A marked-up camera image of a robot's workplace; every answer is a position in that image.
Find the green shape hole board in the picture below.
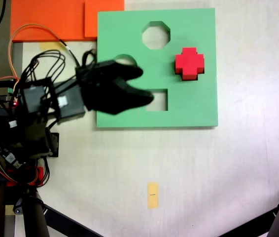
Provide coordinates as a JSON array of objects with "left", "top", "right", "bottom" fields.
[{"left": 95, "top": 8, "right": 218, "bottom": 130}]

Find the red cross columnar block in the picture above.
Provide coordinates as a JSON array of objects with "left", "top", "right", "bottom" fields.
[{"left": 174, "top": 47, "right": 206, "bottom": 81}]

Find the circuit board with green terminal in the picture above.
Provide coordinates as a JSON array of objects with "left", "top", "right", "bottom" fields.
[{"left": 6, "top": 79, "right": 26, "bottom": 109}]

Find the black tripod brace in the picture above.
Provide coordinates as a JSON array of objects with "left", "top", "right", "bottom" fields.
[
  {"left": 217, "top": 208, "right": 279, "bottom": 237},
  {"left": 42, "top": 204, "right": 105, "bottom": 237}
]

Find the thin orange wire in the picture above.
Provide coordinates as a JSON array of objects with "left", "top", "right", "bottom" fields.
[{"left": 7, "top": 23, "right": 68, "bottom": 81}]

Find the black motor cable loop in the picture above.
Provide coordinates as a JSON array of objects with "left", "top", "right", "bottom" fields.
[{"left": 20, "top": 49, "right": 67, "bottom": 85}]

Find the yellow tape with black print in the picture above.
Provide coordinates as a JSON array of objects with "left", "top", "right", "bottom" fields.
[{"left": 147, "top": 182, "right": 160, "bottom": 210}]

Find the red and black table clamp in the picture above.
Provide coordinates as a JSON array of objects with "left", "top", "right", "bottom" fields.
[{"left": 5, "top": 165, "right": 44, "bottom": 187}]

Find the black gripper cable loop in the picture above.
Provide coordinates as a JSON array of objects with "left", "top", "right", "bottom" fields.
[{"left": 81, "top": 49, "right": 97, "bottom": 69}]

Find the large orange flat block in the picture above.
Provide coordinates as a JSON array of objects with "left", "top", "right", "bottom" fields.
[{"left": 9, "top": 0, "right": 98, "bottom": 42}]

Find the long black wire pair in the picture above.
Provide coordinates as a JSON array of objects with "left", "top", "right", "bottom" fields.
[{"left": 59, "top": 39, "right": 81, "bottom": 69}]

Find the black board with white sticker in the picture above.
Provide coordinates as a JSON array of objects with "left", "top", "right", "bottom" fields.
[{"left": 0, "top": 144, "right": 23, "bottom": 170}]

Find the small orange flat block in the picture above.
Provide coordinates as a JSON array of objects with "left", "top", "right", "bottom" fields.
[{"left": 84, "top": 0, "right": 125, "bottom": 39}]

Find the wide yellow tape strip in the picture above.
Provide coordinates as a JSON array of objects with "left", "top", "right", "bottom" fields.
[{"left": 39, "top": 41, "right": 63, "bottom": 51}]

